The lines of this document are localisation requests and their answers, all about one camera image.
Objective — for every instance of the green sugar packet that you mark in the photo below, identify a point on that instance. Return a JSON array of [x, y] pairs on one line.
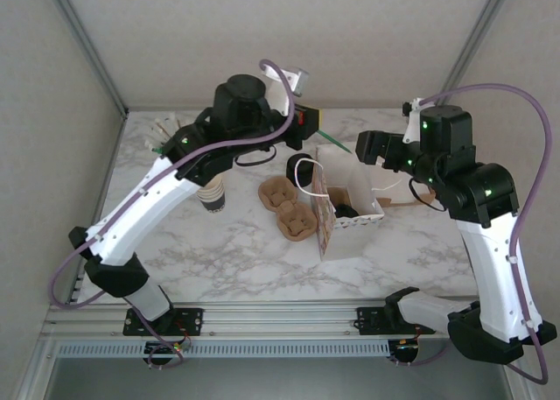
[[159, 149], [334, 141]]

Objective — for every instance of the white patterned paper bag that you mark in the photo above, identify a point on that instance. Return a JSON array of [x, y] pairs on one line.
[[345, 242]]

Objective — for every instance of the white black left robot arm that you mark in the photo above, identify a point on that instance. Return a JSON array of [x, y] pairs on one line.
[[140, 212]]

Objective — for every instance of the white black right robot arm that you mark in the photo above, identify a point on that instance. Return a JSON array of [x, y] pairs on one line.
[[494, 277]]

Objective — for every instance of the cream paper cup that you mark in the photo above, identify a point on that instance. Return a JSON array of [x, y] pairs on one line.
[[212, 195], [212, 191], [215, 185]]

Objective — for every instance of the black printed paper cup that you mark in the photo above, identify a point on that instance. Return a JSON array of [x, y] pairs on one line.
[[214, 205]]

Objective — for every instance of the brown pulp cup carrier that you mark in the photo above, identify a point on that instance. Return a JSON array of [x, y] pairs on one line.
[[299, 222]]

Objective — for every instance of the thin aluminium table rail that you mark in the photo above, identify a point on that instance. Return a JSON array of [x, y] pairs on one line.
[[372, 109]]

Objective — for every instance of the aluminium frame post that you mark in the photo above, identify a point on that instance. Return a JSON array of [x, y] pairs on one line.
[[87, 45], [470, 45]]

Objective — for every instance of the aluminium side rail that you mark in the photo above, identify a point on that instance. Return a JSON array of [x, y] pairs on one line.
[[109, 163]]

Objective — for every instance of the wide slotted aluminium rail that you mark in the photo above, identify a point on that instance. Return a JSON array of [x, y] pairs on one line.
[[284, 319]]

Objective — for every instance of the aluminium frame leg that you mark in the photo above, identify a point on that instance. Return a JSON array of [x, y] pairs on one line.
[[39, 369], [518, 380]]

